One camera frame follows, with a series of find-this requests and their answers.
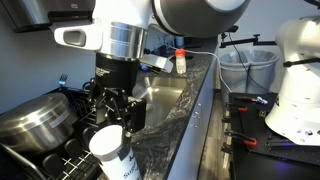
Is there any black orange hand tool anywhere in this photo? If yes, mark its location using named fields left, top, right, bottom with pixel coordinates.
left=234, top=95, right=269, bottom=105

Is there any white sugar canister black label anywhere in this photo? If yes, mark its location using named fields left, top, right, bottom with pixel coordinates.
left=88, top=124, right=143, bottom=180

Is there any white cup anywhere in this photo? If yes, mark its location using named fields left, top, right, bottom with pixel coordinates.
left=174, top=35, right=185, bottom=48

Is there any black dish rack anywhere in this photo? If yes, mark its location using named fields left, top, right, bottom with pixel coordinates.
left=0, top=78, right=134, bottom=180

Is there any paper towel dispenser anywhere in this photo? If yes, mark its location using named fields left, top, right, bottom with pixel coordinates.
left=1, top=0, right=96, bottom=33

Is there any red-capped white creamer bottle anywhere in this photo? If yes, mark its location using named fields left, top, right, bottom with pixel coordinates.
left=174, top=48, right=188, bottom=75

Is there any stainless steel sink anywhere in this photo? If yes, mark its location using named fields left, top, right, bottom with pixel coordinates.
left=131, top=75, right=188, bottom=129

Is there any white trash bin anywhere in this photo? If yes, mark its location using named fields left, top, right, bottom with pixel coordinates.
left=228, top=32, right=268, bottom=93

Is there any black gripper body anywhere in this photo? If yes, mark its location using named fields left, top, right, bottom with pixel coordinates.
left=94, top=52, right=140, bottom=116

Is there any black orange bar clamp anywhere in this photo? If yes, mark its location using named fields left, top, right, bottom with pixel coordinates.
left=224, top=102, right=249, bottom=113
left=223, top=129, right=258, bottom=148

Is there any white base cabinet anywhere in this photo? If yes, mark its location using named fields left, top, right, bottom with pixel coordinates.
left=168, top=59, right=218, bottom=180

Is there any gray trash bin with liner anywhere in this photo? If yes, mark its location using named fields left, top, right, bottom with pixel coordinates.
left=218, top=50, right=251, bottom=104
left=247, top=49, right=280, bottom=94

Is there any white cable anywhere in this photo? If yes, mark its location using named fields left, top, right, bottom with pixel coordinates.
left=166, top=46, right=233, bottom=94

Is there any stainless steel pot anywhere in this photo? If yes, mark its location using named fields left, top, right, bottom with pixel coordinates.
left=0, top=92, right=78, bottom=156

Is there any black perforated breadboard plate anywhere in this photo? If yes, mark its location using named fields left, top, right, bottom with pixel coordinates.
left=229, top=92, right=320, bottom=167

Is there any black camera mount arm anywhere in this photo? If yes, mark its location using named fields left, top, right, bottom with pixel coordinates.
left=219, top=33, right=278, bottom=49

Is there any black stereo camera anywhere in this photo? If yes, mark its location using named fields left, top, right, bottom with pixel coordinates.
left=219, top=25, right=240, bottom=34

